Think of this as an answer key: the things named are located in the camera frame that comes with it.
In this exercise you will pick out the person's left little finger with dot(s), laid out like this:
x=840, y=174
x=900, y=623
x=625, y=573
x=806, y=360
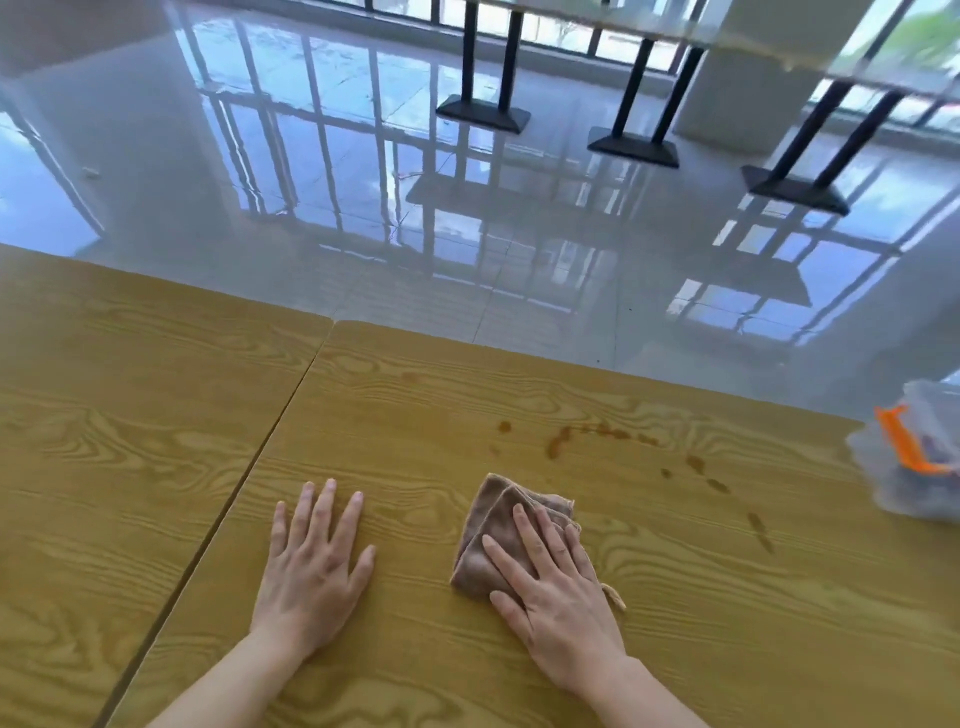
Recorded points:
x=278, y=529

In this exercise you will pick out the black table pedestal base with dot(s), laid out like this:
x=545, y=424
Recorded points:
x=795, y=191
x=634, y=146
x=484, y=114

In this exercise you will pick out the person's right thumb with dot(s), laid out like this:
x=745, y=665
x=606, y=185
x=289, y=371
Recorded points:
x=511, y=616

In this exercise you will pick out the person's left forearm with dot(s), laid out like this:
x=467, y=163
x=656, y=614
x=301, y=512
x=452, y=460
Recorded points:
x=225, y=686

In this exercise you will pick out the person's right middle finger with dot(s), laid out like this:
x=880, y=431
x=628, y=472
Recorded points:
x=536, y=541

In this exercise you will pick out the person's left hand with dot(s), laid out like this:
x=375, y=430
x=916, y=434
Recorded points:
x=307, y=585

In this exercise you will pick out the person's left thumb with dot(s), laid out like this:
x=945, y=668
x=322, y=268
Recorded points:
x=363, y=574

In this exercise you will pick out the person's left middle finger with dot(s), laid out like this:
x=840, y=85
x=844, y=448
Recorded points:
x=324, y=516

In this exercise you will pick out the brown cleaning cloth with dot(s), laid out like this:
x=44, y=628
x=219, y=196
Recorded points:
x=487, y=540

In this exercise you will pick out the person's right forearm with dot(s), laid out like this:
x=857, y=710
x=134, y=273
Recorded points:
x=645, y=701

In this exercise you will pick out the brown spill stain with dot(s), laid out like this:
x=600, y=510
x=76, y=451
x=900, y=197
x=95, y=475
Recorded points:
x=559, y=441

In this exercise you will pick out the person's right little finger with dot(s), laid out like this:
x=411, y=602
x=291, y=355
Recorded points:
x=583, y=553

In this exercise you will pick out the person's right hand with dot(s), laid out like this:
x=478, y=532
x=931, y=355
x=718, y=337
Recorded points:
x=570, y=630

